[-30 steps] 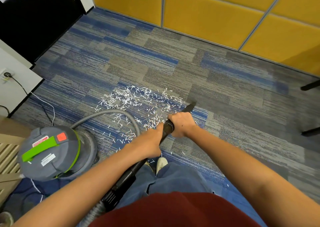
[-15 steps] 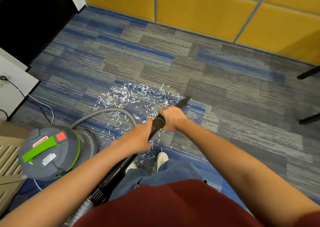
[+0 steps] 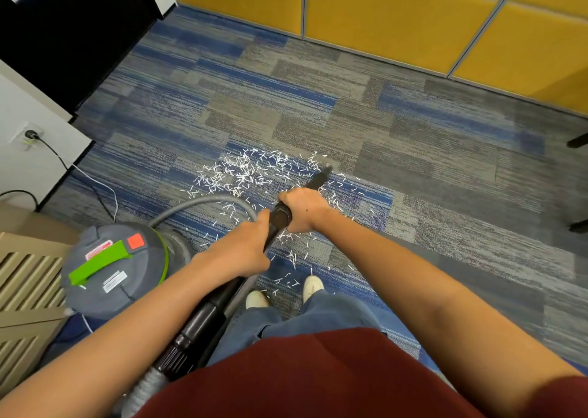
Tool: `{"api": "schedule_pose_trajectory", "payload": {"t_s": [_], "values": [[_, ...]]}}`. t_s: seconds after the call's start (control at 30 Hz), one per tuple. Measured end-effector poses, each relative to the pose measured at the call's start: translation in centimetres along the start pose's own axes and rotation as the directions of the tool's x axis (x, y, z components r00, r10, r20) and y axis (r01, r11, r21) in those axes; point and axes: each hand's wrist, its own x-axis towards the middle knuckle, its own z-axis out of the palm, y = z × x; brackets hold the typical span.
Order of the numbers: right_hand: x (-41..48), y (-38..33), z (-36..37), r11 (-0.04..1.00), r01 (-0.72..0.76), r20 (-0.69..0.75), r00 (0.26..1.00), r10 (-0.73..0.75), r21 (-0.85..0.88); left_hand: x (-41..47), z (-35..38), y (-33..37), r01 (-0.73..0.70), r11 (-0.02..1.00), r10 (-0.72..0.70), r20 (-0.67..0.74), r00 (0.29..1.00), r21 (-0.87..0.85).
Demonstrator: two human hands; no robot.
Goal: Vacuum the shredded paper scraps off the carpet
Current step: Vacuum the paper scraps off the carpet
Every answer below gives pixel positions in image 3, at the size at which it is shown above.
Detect person's left hand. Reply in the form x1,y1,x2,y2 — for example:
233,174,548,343
192,208,273,286

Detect person's right hand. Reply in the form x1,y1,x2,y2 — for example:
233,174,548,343
277,187,333,235

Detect black vacuum wand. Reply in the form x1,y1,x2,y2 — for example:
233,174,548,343
151,165,334,382

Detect person's right forearm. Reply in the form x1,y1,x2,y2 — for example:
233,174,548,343
316,207,586,402

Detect person's left forearm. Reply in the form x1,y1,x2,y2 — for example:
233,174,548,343
0,251,251,418

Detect scattered white paper shreds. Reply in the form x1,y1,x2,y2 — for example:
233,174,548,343
179,148,383,296

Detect white shoe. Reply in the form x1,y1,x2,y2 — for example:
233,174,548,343
246,290,271,311
302,275,326,304

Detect blue jeans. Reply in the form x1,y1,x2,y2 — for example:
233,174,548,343
206,288,384,369

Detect dark red shirt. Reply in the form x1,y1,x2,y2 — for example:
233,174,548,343
133,328,588,418

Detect brown cardboard box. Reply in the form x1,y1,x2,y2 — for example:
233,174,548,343
0,202,81,246

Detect beige louvered panel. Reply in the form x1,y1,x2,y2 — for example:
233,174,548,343
0,231,70,397

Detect grey vacuum hose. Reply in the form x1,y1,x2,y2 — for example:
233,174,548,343
120,194,261,418

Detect grey vacuum canister green handle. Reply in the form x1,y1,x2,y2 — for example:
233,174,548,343
61,221,193,321

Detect thin white cable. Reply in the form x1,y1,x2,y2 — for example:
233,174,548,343
69,164,120,223

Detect black power cable with plug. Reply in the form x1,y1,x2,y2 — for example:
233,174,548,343
25,129,115,223

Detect black cable loop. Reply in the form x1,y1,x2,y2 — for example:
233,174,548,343
0,190,40,212

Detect white wall outlet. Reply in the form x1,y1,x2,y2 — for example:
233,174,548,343
8,123,45,152

